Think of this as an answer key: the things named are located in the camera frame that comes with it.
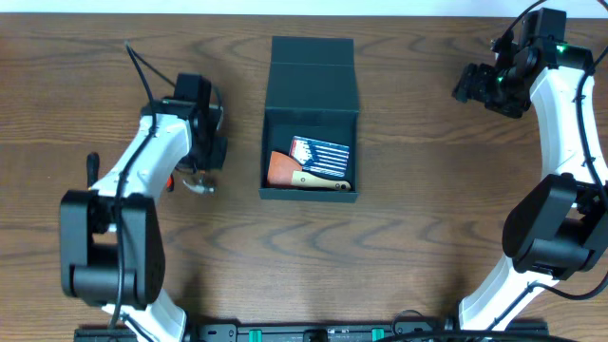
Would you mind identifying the small claw hammer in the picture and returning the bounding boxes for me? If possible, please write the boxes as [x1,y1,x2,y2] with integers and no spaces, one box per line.
[182,172,216,195]

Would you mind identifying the red handled pliers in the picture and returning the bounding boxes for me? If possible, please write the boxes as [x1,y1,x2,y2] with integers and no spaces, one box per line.
[166,175,175,192]

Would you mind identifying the orange scraper wooden handle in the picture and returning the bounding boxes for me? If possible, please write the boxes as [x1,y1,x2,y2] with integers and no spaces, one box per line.
[267,151,352,191]

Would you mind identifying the black yellow screwdriver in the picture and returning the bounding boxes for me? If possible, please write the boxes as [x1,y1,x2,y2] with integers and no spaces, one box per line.
[86,152,100,189]

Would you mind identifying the dark green box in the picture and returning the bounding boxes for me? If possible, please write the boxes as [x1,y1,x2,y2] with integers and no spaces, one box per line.
[259,36,360,203]

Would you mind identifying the blue precision screwdriver set case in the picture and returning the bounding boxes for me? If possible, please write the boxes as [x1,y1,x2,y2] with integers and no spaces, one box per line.
[289,136,350,178]

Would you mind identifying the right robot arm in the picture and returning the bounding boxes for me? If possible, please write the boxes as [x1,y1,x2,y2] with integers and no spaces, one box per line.
[452,1,607,338]

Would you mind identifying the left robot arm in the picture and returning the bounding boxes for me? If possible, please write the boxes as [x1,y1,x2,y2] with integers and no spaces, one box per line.
[59,73,227,341]

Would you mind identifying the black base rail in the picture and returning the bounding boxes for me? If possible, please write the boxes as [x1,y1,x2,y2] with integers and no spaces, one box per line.
[72,319,549,342]

